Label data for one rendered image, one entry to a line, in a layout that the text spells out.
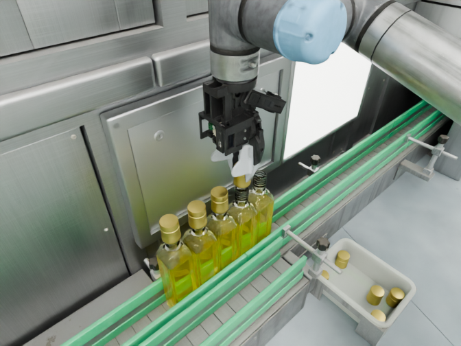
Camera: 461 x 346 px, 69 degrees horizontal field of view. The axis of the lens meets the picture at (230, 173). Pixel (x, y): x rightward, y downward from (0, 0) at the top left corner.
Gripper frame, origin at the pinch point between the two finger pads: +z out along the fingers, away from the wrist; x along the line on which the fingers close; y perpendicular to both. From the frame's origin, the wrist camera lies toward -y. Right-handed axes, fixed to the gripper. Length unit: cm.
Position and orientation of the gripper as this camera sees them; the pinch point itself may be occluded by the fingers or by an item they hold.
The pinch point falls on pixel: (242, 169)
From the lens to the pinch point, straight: 66.0
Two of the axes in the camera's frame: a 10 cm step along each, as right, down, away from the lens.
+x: 6.5, 4.8, -5.9
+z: 0.1, 7.7, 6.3
